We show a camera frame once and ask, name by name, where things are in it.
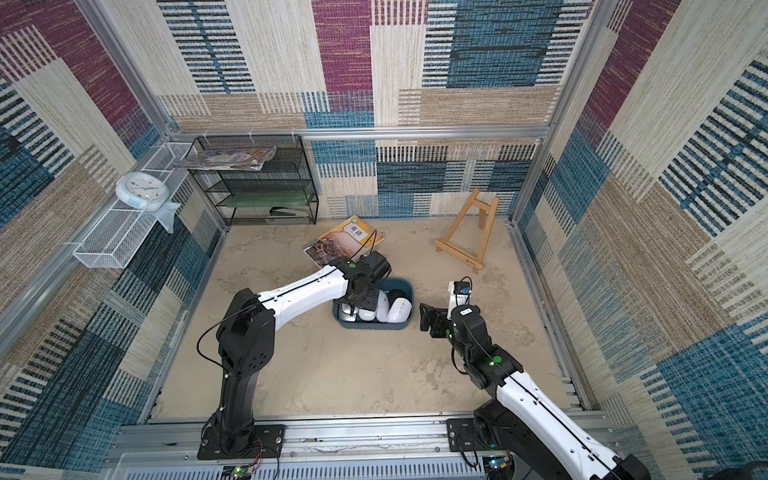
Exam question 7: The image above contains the white ribbed mouse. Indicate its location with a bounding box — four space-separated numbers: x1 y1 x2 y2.
385 289 413 324

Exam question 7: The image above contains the silver slim mouse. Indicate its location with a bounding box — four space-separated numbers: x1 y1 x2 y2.
338 303 359 323

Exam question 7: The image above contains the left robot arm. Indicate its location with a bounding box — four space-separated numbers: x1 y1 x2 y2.
197 252 391 460

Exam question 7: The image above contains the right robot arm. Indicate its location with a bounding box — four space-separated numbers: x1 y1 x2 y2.
419 304 651 479

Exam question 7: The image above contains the teal plastic storage box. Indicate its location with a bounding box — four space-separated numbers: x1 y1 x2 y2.
332 278 414 330

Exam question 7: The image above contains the white mouse in box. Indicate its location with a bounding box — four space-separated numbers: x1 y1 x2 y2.
357 308 377 322

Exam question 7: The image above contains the yellow textbook on table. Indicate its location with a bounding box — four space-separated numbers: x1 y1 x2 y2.
304 215 385 267

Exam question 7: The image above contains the magazine on shelf top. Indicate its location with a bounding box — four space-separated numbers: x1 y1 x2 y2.
172 147 277 172

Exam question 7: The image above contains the white round clock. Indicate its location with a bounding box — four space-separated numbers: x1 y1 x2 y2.
115 172 170 212

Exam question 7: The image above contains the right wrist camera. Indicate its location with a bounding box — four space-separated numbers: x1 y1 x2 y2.
447 276 472 318

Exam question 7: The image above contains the black wire mesh shelf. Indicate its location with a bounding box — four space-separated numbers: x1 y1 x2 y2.
189 134 319 227

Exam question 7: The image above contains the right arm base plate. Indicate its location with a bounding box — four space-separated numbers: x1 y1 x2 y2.
445 417 532 453

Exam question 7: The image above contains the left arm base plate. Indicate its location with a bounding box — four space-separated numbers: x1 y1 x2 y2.
197 422 286 461

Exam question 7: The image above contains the white wire wall basket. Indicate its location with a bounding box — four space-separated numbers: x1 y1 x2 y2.
73 142 191 269

